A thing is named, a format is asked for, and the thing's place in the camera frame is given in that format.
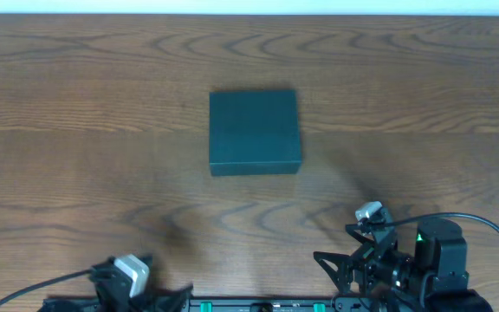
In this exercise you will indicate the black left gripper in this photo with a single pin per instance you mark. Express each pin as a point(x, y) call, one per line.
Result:
point(146, 295)

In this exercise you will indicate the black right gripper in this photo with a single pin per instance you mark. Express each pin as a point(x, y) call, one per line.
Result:
point(359, 270)

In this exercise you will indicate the black gift box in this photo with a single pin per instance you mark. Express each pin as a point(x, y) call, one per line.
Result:
point(254, 132)

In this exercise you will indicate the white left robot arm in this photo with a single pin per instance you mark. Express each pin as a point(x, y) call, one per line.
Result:
point(77, 304)

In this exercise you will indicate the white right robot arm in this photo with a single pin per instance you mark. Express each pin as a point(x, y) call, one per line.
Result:
point(439, 279)

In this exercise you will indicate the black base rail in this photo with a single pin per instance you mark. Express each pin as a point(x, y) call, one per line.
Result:
point(286, 304)

